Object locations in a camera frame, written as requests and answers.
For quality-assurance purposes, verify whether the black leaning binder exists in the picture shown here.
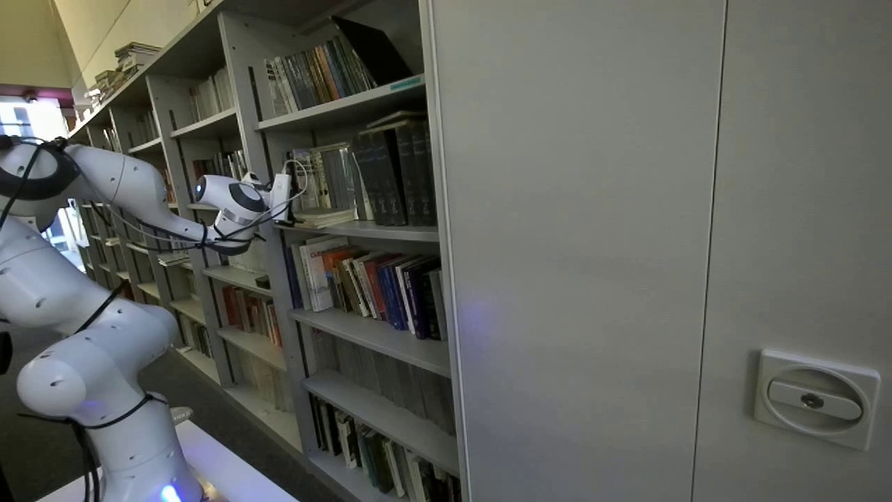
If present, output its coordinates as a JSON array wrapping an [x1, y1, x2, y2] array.
[[331, 11, 417, 89]]

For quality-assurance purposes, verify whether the grey metal bookshelf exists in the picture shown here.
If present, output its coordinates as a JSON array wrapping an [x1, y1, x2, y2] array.
[[65, 88, 190, 323], [137, 67, 315, 457], [214, 0, 469, 502]]

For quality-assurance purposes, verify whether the cream thin flat book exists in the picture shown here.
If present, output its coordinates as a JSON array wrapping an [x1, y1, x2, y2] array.
[[356, 109, 428, 134]]

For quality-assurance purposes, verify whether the pile of papers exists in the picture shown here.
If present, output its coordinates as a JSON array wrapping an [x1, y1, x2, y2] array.
[[92, 40, 168, 96]]

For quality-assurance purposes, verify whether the grey cabinet end panel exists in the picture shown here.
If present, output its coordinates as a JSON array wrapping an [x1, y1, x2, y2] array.
[[417, 0, 892, 502]]

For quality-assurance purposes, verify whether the bright window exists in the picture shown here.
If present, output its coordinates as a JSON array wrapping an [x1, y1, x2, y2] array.
[[0, 89, 73, 145]]

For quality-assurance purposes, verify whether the cream patterned book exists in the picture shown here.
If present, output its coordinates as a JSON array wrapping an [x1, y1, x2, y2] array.
[[288, 145, 325, 219]]

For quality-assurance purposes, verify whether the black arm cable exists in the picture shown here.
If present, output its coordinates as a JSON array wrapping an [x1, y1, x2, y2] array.
[[0, 137, 313, 502]]

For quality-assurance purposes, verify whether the white tall book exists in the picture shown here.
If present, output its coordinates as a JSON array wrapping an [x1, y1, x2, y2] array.
[[297, 244, 339, 317]]

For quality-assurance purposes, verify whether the round cabinet lock handle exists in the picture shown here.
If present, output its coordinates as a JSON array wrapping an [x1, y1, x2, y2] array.
[[749, 347, 883, 456]]

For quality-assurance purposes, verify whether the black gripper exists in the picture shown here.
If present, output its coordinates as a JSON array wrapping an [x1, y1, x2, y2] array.
[[279, 185, 308, 229]]

